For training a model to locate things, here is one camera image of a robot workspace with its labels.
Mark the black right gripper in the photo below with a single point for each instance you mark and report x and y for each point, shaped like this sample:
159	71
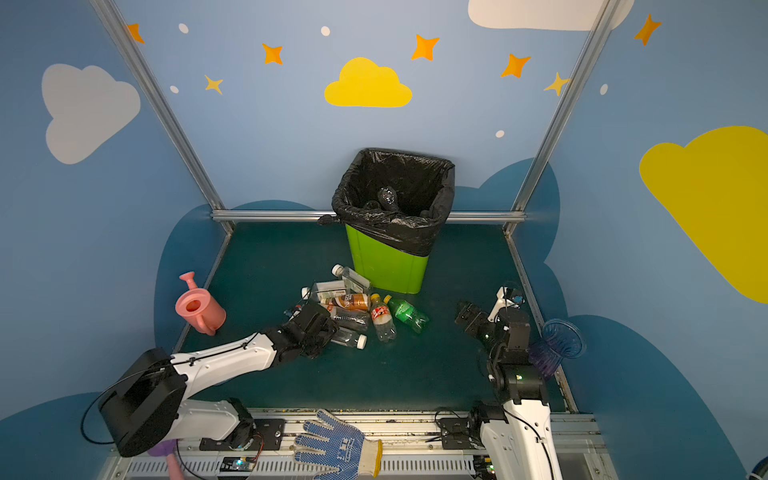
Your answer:
480	318

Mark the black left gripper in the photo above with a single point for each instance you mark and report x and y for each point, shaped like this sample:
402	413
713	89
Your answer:
315	327

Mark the green sprite bottle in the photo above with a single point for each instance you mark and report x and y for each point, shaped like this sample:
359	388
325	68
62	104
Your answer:
407	313

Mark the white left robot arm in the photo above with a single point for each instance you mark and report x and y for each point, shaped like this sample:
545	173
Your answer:
154	401

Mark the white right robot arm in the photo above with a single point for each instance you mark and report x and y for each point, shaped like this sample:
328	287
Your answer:
515	430

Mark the green plastic trash bin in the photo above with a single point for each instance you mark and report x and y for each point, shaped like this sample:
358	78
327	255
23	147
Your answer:
384	266

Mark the black bin liner bag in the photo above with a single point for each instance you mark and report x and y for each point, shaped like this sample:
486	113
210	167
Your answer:
401	199

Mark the clear flat white-cap bottle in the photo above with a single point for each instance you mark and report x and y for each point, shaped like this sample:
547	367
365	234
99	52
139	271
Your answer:
324	292

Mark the brown coffee bottle middle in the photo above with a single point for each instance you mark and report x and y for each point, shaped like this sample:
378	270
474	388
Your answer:
352	301

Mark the clear square white-cap bottle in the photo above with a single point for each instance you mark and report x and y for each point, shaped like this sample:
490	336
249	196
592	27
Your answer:
352	280

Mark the blue purple mesh vase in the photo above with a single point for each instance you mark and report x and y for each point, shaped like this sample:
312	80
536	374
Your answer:
559	340

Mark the yellow-cap red label bottle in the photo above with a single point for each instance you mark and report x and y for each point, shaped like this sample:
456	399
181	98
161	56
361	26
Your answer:
382	319

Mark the pink watering can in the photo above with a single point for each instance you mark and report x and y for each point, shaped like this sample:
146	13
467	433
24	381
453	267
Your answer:
199	308

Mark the blue dotted work glove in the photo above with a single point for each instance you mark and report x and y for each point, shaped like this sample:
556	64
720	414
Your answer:
341	448

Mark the purple toy shovel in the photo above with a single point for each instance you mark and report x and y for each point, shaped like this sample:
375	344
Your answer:
167	450

